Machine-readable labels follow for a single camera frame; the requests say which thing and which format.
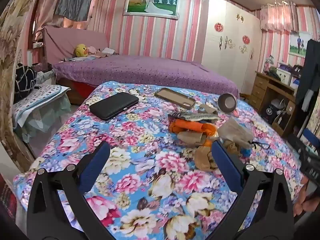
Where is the bed with purple cover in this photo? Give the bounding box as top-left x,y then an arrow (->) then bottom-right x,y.
41,26 -> 240,105

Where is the black white patterned bag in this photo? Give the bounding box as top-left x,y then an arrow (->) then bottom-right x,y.
14,64 -> 39,99

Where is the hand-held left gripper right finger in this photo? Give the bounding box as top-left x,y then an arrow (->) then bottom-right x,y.
211,140 -> 304,240

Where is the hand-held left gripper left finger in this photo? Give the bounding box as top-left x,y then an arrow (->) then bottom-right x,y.
26,141 -> 113,240

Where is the orange plastic wrapper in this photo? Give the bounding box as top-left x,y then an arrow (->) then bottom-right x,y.
169,119 -> 203,133

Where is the white wardrobe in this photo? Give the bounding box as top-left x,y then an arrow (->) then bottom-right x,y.
201,0 -> 262,95

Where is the pink curtain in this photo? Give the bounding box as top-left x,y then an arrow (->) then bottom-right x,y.
34,0 -> 68,41

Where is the small brown paper scrap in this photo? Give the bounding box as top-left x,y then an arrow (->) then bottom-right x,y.
223,141 -> 241,156

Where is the clear plastic bag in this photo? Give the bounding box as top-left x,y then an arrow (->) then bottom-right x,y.
217,117 -> 254,148

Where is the dark printed snack wrapper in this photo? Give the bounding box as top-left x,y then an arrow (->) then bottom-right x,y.
168,111 -> 221,125

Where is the white fan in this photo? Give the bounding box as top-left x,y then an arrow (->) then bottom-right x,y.
271,98 -> 287,111

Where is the floral tablecloth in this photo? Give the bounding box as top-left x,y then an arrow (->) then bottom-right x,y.
12,81 -> 310,240

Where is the yellow duck plush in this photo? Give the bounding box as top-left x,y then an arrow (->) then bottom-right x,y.
75,44 -> 89,57

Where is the framed wall poster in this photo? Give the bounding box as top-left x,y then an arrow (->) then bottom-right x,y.
123,0 -> 180,20

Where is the stool with green cloth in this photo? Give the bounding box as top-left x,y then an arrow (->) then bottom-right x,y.
22,95 -> 72,143

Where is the black bag with white print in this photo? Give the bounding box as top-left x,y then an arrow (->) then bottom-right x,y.
291,65 -> 304,78

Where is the black paper bag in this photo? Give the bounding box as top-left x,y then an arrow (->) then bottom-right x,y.
261,102 -> 278,123

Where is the desk lamp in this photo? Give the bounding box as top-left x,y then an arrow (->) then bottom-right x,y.
263,55 -> 275,74

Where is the beige floral curtain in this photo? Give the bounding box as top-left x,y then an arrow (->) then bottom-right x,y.
305,90 -> 320,155

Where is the pink cup with metal lining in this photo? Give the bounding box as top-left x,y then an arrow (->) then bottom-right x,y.
217,93 -> 239,117

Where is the white storage box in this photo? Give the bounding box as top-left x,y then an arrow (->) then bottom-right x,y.
275,67 -> 293,86

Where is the open cardboard box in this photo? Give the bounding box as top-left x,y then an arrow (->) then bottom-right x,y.
271,111 -> 292,137

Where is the brown sock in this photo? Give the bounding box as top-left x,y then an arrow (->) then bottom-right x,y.
194,146 -> 218,171

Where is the pink curtain valance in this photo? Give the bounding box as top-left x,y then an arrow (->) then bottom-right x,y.
260,1 -> 299,33

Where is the brown floral curtain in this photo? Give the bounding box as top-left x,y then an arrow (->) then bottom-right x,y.
0,0 -> 46,172

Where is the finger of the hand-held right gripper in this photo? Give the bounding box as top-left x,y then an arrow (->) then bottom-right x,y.
287,133 -> 320,180
301,128 -> 316,145

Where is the black wallet case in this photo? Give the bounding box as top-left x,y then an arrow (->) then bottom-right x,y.
89,92 -> 139,120

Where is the person's right hand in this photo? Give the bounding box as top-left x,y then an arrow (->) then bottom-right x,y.
292,177 -> 320,218

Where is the wooden desk with drawers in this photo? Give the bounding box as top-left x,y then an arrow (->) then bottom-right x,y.
249,71 -> 298,137

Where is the dotted cushion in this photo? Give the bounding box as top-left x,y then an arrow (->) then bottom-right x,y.
12,84 -> 71,128

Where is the small wall photo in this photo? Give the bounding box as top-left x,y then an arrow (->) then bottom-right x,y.
289,31 -> 313,55

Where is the dark hanging coat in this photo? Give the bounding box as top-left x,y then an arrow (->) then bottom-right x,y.
295,39 -> 320,113

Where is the cardboard piece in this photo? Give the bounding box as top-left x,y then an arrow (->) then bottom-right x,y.
177,131 -> 208,147

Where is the beige phone case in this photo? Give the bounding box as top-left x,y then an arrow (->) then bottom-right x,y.
154,87 -> 196,110

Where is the brown cardboard tube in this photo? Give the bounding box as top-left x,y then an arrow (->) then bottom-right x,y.
198,104 -> 218,115

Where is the grey hanging cloth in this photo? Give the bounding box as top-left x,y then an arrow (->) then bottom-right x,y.
54,0 -> 97,22

